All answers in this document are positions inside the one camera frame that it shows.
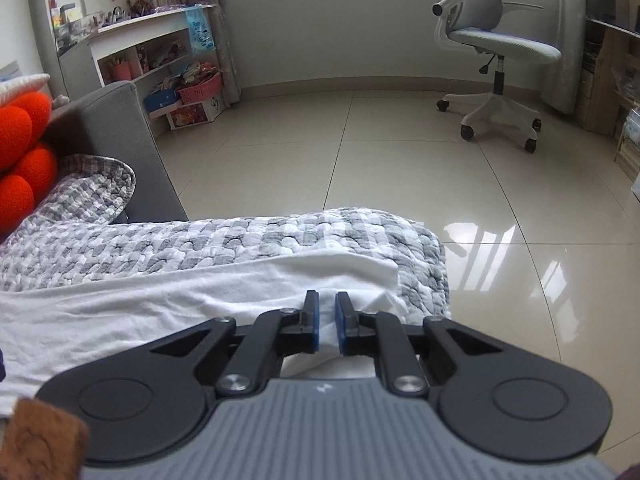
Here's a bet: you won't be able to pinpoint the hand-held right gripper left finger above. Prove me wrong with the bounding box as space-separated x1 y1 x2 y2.
135 291 321 395

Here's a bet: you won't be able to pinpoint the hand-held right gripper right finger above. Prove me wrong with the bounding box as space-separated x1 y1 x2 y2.
334 291 518 396

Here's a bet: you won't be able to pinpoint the white pants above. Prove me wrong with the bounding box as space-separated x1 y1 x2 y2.
0 251 401 413

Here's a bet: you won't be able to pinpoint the grey checked quilted blanket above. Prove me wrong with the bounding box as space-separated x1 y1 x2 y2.
0 155 449 326

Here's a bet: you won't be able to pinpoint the printed cardboard box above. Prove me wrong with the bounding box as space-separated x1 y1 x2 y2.
165 95 225 131

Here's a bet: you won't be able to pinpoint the grey sofa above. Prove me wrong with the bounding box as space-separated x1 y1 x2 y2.
42 80 188 226

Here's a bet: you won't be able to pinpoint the pink basket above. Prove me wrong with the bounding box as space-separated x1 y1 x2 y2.
177 72 223 106

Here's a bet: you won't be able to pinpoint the grey patterned curtain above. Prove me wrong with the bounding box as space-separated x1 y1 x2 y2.
165 0 241 106
550 0 596 116

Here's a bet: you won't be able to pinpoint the blue plastic bag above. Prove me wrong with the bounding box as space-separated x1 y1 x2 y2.
185 6 217 53

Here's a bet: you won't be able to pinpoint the white office chair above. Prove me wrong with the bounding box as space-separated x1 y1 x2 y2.
432 0 563 153

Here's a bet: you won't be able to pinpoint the orange pumpkin cushion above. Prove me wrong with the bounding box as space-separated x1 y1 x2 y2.
0 92 60 236

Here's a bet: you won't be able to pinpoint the white bookshelf desk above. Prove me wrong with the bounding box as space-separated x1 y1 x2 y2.
42 0 226 131

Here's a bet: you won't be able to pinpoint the light wood desk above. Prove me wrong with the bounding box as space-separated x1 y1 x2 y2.
575 0 640 181

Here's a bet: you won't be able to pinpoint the light grey pillow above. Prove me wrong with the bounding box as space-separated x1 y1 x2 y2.
0 74 51 106

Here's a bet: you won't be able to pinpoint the brown fuzzy strap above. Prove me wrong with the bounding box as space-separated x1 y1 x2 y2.
0 397 91 480

